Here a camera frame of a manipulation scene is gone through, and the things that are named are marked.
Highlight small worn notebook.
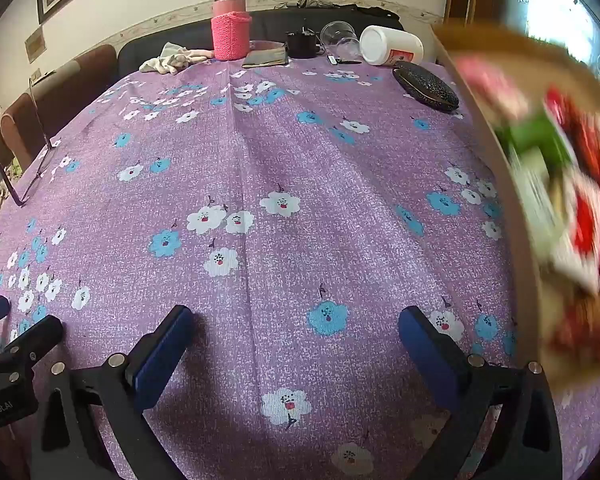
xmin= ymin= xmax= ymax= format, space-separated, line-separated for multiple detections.
xmin=241 ymin=45 xmax=290 ymax=69

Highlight black cup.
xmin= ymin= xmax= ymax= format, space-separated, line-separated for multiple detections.
xmin=286 ymin=27 xmax=326 ymax=59

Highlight pile of snack packets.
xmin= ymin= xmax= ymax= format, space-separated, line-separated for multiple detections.
xmin=455 ymin=55 xmax=600 ymax=361

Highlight white cloth gloves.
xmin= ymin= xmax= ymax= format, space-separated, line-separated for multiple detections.
xmin=140 ymin=42 xmax=216 ymax=77

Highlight brown leather chair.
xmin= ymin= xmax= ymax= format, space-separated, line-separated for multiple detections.
xmin=2 ymin=62 xmax=78 ymax=171
xmin=75 ymin=44 xmax=118 ymax=91

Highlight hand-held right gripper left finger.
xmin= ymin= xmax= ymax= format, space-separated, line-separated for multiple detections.
xmin=40 ymin=305 xmax=196 ymax=480

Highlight dark-framed eyeglasses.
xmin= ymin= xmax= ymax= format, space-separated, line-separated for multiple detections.
xmin=0 ymin=77 xmax=61 ymax=208

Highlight black glasses case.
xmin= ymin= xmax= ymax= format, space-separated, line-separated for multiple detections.
xmin=392 ymin=61 xmax=461 ymax=112

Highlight purple floral tablecloth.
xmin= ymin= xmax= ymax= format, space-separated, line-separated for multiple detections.
xmin=0 ymin=57 xmax=600 ymax=480

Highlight cardboard box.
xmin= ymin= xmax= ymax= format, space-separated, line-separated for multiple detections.
xmin=432 ymin=25 xmax=600 ymax=391

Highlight white plastic jar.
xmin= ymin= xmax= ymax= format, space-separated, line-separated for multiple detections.
xmin=359 ymin=25 xmax=425 ymax=67

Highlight wooden mirror cabinet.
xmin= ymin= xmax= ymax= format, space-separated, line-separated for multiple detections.
xmin=445 ymin=0 xmax=600 ymax=101

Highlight pink thermos bottle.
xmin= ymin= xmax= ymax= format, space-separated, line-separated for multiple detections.
xmin=211 ymin=0 xmax=253 ymax=62

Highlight clear glass jar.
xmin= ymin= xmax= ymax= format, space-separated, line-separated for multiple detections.
xmin=320 ymin=21 xmax=363 ymax=58

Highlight black sofa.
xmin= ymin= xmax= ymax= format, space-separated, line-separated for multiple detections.
xmin=117 ymin=5 xmax=406 ymax=76

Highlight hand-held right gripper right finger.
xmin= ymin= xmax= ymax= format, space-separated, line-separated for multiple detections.
xmin=399 ymin=306 xmax=563 ymax=480

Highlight wall card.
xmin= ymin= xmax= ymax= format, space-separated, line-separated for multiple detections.
xmin=25 ymin=29 xmax=47 ymax=63

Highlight dark jacket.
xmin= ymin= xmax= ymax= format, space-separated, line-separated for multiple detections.
xmin=282 ymin=0 xmax=398 ymax=17

